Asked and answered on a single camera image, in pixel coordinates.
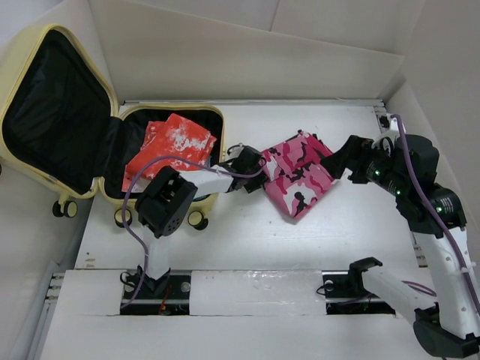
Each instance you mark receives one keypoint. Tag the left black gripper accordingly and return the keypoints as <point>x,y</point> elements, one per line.
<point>258,183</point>

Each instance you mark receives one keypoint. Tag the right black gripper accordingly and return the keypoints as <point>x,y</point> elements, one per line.
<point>336,163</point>

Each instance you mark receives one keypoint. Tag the pink camouflage cloth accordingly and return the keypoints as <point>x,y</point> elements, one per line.
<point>296,181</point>

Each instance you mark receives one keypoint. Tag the red white patterned cloth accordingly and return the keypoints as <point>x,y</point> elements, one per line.
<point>177,136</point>

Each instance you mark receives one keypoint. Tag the yellow hard-shell suitcase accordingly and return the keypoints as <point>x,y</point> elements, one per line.
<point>61,124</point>

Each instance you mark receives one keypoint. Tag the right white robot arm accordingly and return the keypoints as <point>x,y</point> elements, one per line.
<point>446,326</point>

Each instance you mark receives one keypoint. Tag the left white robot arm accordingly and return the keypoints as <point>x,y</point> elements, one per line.
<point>165,203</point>

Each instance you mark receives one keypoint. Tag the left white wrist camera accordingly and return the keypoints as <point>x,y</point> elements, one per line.
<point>234,150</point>

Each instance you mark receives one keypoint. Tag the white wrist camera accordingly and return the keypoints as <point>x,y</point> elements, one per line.
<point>389,129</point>
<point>234,150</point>

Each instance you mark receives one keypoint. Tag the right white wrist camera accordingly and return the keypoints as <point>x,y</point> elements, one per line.
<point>389,129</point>

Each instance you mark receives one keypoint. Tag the metal base rail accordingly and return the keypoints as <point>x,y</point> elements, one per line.
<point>240,293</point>

